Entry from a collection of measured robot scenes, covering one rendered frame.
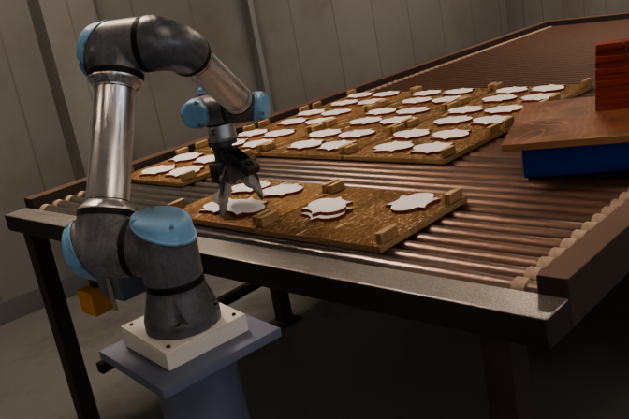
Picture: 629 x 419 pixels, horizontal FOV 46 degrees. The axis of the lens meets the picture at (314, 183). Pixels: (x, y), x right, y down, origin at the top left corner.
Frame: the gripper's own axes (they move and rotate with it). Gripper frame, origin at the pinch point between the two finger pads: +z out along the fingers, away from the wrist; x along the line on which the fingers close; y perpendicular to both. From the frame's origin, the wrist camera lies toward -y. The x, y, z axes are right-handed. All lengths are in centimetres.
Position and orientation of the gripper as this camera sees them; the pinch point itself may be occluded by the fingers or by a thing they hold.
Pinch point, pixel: (244, 209)
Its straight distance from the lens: 207.1
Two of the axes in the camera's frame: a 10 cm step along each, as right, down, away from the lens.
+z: 2.1, 9.5, 2.2
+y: -6.9, -0.1, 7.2
